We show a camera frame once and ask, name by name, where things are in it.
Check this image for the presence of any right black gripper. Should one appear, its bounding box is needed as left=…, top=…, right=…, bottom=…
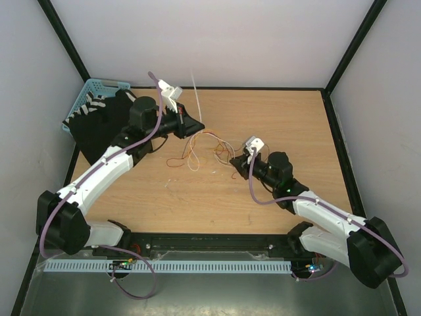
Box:
left=229, top=151, right=278, bottom=190

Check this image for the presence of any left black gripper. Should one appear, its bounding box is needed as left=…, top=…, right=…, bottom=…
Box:
left=146, top=102, right=204, bottom=140

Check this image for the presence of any dark brown wire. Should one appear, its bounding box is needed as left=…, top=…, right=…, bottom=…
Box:
left=182, top=133, right=251, bottom=165

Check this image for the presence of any red wire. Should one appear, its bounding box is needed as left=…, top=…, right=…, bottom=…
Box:
left=166, top=131, right=241, bottom=180

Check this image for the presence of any white zip tie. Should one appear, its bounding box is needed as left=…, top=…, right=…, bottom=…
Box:
left=190, top=68, right=203, bottom=122

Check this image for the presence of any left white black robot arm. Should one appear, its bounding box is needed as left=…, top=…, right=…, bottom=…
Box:
left=36, top=97, right=205, bottom=257

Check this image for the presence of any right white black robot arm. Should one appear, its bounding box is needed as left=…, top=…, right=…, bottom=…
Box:
left=230, top=151, right=409, bottom=288

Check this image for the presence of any black white striped cloth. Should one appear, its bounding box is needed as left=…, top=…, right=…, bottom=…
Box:
left=62, top=90, right=136, bottom=127

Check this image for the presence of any blue plastic basket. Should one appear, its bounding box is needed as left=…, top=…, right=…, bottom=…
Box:
left=67, top=78, right=131, bottom=118

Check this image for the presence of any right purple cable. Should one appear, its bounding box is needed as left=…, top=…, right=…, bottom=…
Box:
left=248, top=146, right=410, bottom=282

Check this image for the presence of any purple cable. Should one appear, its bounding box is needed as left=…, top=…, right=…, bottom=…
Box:
left=248, top=146, right=410, bottom=282
left=38, top=70, right=167, bottom=300

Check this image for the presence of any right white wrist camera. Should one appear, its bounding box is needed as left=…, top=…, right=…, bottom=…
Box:
left=244, top=136, right=265, bottom=164

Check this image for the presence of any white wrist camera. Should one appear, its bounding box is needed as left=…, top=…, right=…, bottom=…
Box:
left=244, top=136, right=265, bottom=164
left=158, top=80, right=183, bottom=113

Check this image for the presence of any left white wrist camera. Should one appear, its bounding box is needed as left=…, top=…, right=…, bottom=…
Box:
left=158, top=80, right=183, bottom=113

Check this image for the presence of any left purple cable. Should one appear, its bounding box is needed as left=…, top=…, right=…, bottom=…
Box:
left=38, top=70, right=167, bottom=300

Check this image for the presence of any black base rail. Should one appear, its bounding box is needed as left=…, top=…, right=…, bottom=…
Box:
left=91, top=232, right=330, bottom=259

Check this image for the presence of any light blue slotted cable duct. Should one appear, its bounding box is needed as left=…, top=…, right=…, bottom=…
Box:
left=43, top=259, right=291, bottom=275

